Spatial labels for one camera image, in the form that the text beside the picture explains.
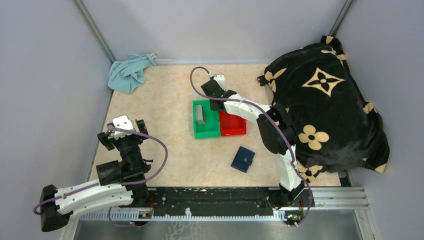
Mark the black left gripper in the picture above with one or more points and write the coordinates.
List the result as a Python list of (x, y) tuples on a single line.
[(112, 143)]

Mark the light blue cloth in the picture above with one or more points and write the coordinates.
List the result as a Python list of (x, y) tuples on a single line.
[(125, 76)]

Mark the black floral pillow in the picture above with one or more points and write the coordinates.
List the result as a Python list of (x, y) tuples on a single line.
[(338, 129)]

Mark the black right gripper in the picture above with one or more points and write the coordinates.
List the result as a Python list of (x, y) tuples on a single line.
[(211, 105)]

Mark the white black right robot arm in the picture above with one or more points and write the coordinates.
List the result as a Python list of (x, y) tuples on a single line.
[(277, 132)]

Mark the navy blue card holder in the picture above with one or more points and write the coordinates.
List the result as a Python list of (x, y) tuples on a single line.
[(243, 159)]

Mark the green plastic bin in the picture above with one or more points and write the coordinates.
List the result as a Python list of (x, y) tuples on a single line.
[(206, 122)]

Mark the grey block in bin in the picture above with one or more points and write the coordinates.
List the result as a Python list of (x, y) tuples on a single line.
[(200, 118)]

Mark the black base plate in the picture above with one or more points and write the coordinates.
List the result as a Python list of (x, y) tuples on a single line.
[(221, 201)]

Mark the aluminium frame rail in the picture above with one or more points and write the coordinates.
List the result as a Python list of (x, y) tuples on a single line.
[(324, 198)]

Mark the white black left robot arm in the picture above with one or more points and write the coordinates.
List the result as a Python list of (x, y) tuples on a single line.
[(119, 183)]

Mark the red plastic bin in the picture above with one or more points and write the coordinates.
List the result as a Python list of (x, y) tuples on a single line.
[(232, 125)]

